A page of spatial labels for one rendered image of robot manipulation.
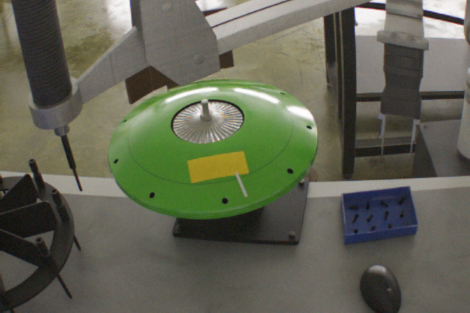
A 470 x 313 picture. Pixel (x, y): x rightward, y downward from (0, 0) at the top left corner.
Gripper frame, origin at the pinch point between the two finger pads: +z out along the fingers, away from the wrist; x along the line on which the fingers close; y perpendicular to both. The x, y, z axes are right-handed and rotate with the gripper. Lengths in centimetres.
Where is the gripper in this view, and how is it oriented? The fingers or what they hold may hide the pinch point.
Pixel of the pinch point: (396, 155)
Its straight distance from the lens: 94.3
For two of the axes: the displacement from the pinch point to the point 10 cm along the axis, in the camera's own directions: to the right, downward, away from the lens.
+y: 3.3, -1.6, 9.3
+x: -9.4, -1.2, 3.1
